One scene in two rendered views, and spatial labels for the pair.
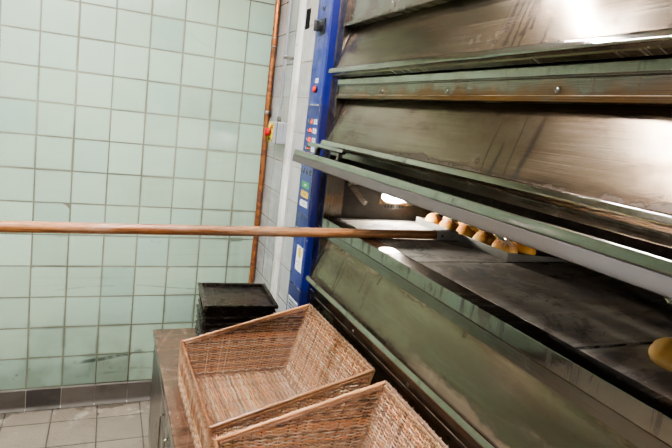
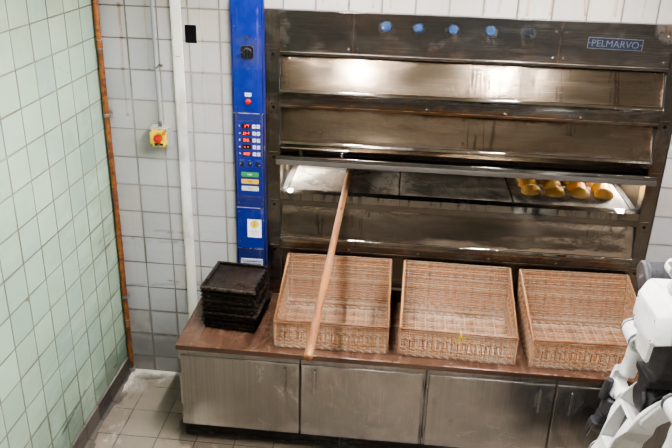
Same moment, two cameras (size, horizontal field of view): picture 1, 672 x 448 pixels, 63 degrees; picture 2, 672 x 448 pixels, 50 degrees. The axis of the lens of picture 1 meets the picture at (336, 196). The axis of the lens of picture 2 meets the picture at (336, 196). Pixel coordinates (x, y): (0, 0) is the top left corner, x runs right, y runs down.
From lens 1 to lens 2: 3.10 m
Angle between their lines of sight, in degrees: 61
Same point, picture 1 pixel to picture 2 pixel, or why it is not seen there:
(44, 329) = (38, 429)
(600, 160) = (529, 139)
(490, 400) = (483, 236)
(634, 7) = (539, 89)
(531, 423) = (506, 234)
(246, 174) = (103, 181)
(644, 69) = (545, 110)
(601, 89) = (526, 115)
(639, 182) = (547, 146)
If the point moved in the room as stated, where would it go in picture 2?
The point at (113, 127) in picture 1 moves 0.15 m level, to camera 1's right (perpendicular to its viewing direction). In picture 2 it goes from (36, 198) to (64, 187)
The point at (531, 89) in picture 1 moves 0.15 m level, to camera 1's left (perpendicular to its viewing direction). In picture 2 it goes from (490, 113) to (480, 120)
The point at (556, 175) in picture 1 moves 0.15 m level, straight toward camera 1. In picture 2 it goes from (512, 147) to (538, 155)
